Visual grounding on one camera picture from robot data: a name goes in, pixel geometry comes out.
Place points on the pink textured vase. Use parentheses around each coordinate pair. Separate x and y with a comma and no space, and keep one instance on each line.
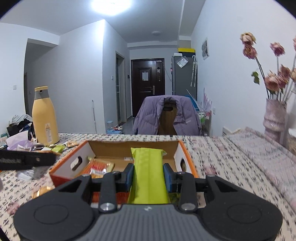
(274,119)

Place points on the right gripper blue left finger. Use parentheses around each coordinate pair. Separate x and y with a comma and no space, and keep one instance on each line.
(127,177)

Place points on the long green snack pack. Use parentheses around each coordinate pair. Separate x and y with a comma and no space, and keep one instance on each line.
(148,185)

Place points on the small green snack bar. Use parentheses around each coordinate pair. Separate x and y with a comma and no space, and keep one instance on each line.
(58,149)

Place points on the orange cardboard pumpkin box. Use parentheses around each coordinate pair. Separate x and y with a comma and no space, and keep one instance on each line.
(120,154)

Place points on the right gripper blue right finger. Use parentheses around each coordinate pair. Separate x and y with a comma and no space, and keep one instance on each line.
(171,180)

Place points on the orange spicy strips snack bag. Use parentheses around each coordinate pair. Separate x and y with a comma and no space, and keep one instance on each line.
(97,168)

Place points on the yellow box on refrigerator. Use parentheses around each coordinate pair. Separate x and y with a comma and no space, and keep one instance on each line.
(186,50)

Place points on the purple down jacket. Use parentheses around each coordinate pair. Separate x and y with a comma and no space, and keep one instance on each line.
(186,123)

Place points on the yellow thermos bottle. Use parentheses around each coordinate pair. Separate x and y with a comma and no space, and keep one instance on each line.
(44,118)

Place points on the folded pink quilt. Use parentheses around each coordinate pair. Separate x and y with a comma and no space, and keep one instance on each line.
(274,160)

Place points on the grey refrigerator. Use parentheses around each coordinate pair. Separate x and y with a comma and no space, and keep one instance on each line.
(184,76)

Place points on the dark entrance door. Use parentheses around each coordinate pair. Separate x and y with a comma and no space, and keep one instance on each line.
(148,79)

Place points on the wooden chair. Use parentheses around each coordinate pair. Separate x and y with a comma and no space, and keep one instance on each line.
(166,120)

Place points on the oat crisps packet on table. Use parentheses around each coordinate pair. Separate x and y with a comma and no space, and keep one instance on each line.
(71,144)

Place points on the wall electrical panel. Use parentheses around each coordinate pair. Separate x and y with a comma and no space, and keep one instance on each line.
(205,49)

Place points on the dried pink roses bouquet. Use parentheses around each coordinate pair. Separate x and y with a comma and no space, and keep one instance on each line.
(279,81)

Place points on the purple tissue paper bag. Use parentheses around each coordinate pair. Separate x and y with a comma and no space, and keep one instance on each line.
(20,139)

